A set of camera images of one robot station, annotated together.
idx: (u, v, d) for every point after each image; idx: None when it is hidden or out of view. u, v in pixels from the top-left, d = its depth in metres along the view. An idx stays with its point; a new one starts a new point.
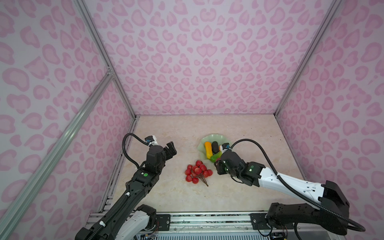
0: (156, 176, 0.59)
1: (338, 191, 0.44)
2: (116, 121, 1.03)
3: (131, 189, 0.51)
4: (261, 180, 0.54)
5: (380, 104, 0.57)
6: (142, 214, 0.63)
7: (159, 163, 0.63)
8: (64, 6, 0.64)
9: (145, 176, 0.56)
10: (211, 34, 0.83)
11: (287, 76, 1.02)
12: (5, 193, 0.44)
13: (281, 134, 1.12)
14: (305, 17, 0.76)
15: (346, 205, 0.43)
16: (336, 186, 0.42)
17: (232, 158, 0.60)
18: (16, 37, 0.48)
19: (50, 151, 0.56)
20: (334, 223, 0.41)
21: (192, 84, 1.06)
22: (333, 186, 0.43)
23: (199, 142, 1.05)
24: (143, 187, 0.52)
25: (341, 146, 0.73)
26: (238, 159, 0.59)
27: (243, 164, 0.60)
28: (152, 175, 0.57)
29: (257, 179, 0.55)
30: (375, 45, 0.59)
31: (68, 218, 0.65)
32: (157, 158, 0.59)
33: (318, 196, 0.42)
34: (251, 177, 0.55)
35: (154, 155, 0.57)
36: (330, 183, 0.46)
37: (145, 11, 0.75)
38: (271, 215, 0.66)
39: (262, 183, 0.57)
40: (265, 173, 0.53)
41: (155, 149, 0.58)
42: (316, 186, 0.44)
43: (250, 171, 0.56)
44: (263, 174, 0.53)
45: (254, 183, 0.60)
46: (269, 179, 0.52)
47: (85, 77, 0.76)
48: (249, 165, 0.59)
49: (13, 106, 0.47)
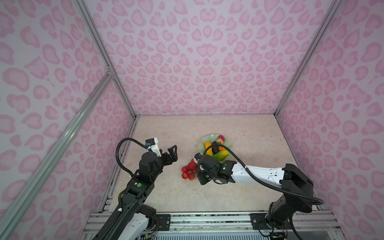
0: (150, 185, 0.55)
1: (296, 171, 0.48)
2: (115, 121, 1.03)
3: (123, 203, 0.49)
4: (233, 175, 0.58)
5: (380, 104, 0.58)
6: (141, 217, 0.62)
7: (153, 171, 0.59)
8: (64, 6, 0.64)
9: (138, 188, 0.53)
10: (211, 34, 0.83)
11: (287, 76, 1.02)
12: (5, 193, 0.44)
13: (281, 134, 1.12)
14: (305, 17, 0.76)
15: (308, 183, 0.46)
16: (294, 168, 0.46)
17: (206, 161, 0.64)
18: (17, 36, 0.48)
19: (50, 151, 0.56)
20: (297, 202, 0.45)
21: (192, 84, 1.06)
22: (291, 168, 0.46)
23: (199, 142, 1.05)
24: (136, 200, 0.50)
25: (341, 146, 0.73)
26: (212, 160, 0.63)
27: (217, 164, 0.64)
28: (147, 185, 0.54)
29: (230, 176, 0.59)
30: (376, 45, 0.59)
31: (68, 218, 0.65)
32: (151, 166, 0.56)
33: (279, 179, 0.46)
34: (226, 175, 0.59)
35: (148, 164, 0.55)
36: (289, 165, 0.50)
37: (145, 11, 0.75)
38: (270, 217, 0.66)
39: (235, 178, 0.59)
40: (236, 168, 0.57)
41: (148, 157, 0.55)
42: (277, 171, 0.48)
43: (224, 169, 0.59)
44: (234, 170, 0.57)
45: (230, 180, 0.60)
46: (239, 173, 0.56)
47: (85, 77, 0.76)
48: (223, 164, 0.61)
49: (13, 106, 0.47)
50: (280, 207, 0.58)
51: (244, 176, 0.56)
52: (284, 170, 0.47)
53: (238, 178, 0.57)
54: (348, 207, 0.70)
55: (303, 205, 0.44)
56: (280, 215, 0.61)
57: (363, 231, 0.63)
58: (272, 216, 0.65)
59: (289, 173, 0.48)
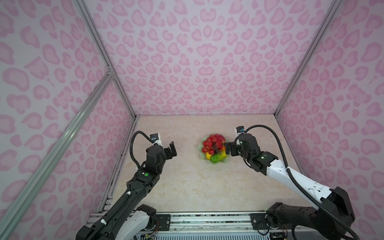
0: (157, 175, 0.59)
1: (346, 200, 0.42)
2: (116, 121, 1.03)
3: (132, 188, 0.52)
4: (270, 168, 0.55)
5: (380, 104, 0.58)
6: (143, 213, 0.63)
7: (159, 163, 0.63)
8: (64, 6, 0.64)
9: (145, 177, 0.56)
10: (211, 34, 0.83)
11: (287, 76, 1.02)
12: (5, 192, 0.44)
13: (281, 134, 1.12)
14: (305, 17, 0.76)
15: (350, 217, 0.42)
16: (345, 194, 0.41)
17: (250, 141, 0.61)
18: (17, 37, 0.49)
19: (50, 151, 0.56)
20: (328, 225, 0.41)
21: (192, 84, 1.06)
22: (343, 194, 0.41)
23: (199, 142, 1.05)
24: (144, 187, 0.53)
25: (341, 146, 0.73)
26: (255, 144, 0.60)
27: (257, 151, 0.61)
28: (153, 175, 0.57)
29: (266, 167, 0.57)
30: (376, 45, 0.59)
31: (68, 218, 0.65)
32: (157, 158, 0.59)
33: (321, 196, 0.42)
34: (261, 163, 0.57)
35: (155, 155, 0.58)
36: (340, 190, 0.42)
37: (145, 11, 0.75)
38: (270, 210, 0.67)
39: (269, 173, 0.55)
40: (276, 163, 0.54)
41: (155, 149, 0.58)
42: (323, 188, 0.44)
43: (262, 158, 0.57)
44: (273, 164, 0.54)
45: (262, 171, 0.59)
46: (278, 170, 0.53)
47: (85, 77, 0.76)
48: (264, 153, 0.59)
49: (13, 106, 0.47)
50: (291, 213, 0.57)
51: (281, 175, 0.53)
52: (331, 191, 0.42)
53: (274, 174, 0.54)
54: None
55: (332, 232, 0.41)
56: (284, 216, 0.61)
57: (363, 231, 0.63)
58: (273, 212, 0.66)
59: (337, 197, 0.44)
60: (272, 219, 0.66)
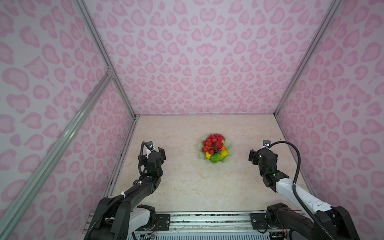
0: (159, 178, 0.67)
1: (347, 220, 0.40)
2: (116, 121, 1.03)
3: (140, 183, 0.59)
4: (279, 183, 0.60)
5: (380, 104, 0.58)
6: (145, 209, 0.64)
7: (159, 168, 0.70)
8: (64, 6, 0.64)
9: (151, 178, 0.64)
10: (211, 34, 0.83)
11: (287, 76, 1.02)
12: (5, 192, 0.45)
13: (281, 134, 1.12)
14: (305, 16, 0.76)
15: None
16: (348, 216, 0.41)
17: (270, 159, 0.66)
18: (17, 36, 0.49)
19: (50, 152, 0.56)
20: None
21: (192, 84, 1.06)
22: (344, 213, 0.41)
23: (199, 142, 1.05)
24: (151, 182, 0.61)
25: (341, 146, 0.73)
26: (274, 163, 0.65)
27: (273, 169, 0.66)
28: (156, 178, 0.65)
29: (275, 184, 0.62)
30: (376, 45, 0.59)
31: (68, 218, 0.65)
32: (157, 163, 0.68)
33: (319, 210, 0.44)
34: (272, 181, 0.62)
35: (155, 161, 0.66)
36: (342, 209, 0.42)
37: (145, 11, 0.75)
38: (271, 208, 0.69)
39: (278, 188, 0.61)
40: (285, 181, 0.58)
41: (154, 155, 0.67)
42: (323, 204, 0.45)
43: (274, 177, 0.62)
44: (283, 181, 0.58)
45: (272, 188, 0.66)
46: (285, 185, 0.57)
47: (85, 77, 0.76)
48: (278, 173, 0.63)
49: (13, 106, 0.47)
50: (292, 218, 0.57)
51: (287, 190, 0.57)
52: (332, 208, 0.43)
53: (281, 191, 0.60)
54: (347, 207, 0.70)
55: None
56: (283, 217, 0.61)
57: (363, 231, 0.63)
58: (273, 210, 0.67)
59: (337, 216, 0.44)
60: (271, 215, 0.67)
